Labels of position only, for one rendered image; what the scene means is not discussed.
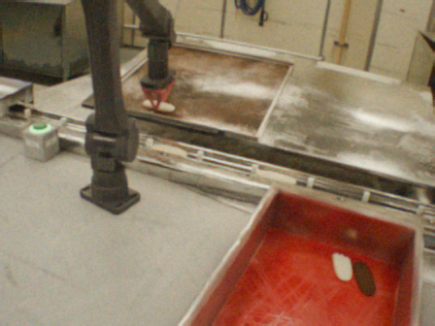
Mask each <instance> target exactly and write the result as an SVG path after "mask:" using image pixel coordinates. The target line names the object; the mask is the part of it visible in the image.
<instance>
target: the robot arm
mask: <svg viewBox="0 0 435 326"><path fill-rule="evenodd" d="M80 1H81V4H82V8H83V12H84V20H85V23H84V24H85V32H86V40H87V48H88V57H89V66H90V74H91V82H92V92H93V96H94V97H93V101H94V107H95V112H94V113H90V114H89V115H88V116H87V118H86V120H85V122H84V126H85V131H86V132H85V137H84V150H85V153H86V154H87V155H89V156H90V168H91V169H92V176H91V183H90V184H88V185H86V186H85V187H83V188H81V190H80V196H81V197H82V199H85V200H87V201H88V202H89V203H92V204H94V205H95V206H97V207H99V208H101V209H102V210H104V211H107V212H109V213H111V214H114V215H119V214H122V213H123V212H126V210H129V208H131V207H133V206H134V205H135V204H138V202H140V201H141V194H140V192H138V191H137V190H133V189H131V188H130V187H128V177H127V175H126V174H125V166H124V165H123V163H133V161H134V159H136V156H137V152H138V148H139V145H140V131H139V128H137V127H136V119H135V118H132V117H128V112H127V110H126V108H125V107H124V101H123V98H122V86H121V72H120V59H119V46H118V42H119V39H118V27H117V0H80ZM123 1H125V3H126V4H127V5H128V6H129V7H130V9H131V10H132V12H134V14H135V15H136V16H137V17H138V18H139V27H140V29H139V31H142V34H141V37H144V38H149V39H148V40H147V48H148V54H147V60H148V73H147V74H146V75H145V76H144V77H143V78H141V79H140V85H141V90H143V93H145V95H146V96H147V98H148V99H149V101H150V102H151V106H152V107H153V108H154V109H156V110H158V108H159V106H160V104H161V102H163V103H164V102H165V101H166V99H167V97H168V94H169V92H170V91H171V89H172V86H173V84H175V82H176V78H174V77H173V75H176V70H173V69H170V68H168V50H169V49H170V48H171V47H172V46H173V44H175V41H176V40H177V34H176V31H175V30H174V19H173V17H172V14H171V12H170V11H169V10H167V8H165V7H164V6H162V4H160V3H159V1H158V0H123ZM167 87H168V88H167ZM165 88H167V89H166V91H165ZM151 92H154V93H155V95H157V96H158V99H157V102H156V105H155V104H154V101H153V99H152V98H151ZM163 96H164V97H163ZM121 162H122V163H121Z"/></svg>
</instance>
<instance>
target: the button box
mask: <svg viewBox="0 0 435 326"><path fill-rule="evenodd" d="M30 127H31V126H30ZM30 127H29V128H26V129H25V130H24V131H22V137H23V141H24V152H25V157H30V158H32V159H35V160H39V161H42V162H44V163H45V162H46V161H47V160H49V159H50V158H51V157H53V156H55V155H56V154H57V153H59V152H60V151H61V152H63V142H59V141H58V140H59V134H58V128H57V126H55V125H50V130H49V131H47V132H42V133H33V132H32V131H30Z"/></svg>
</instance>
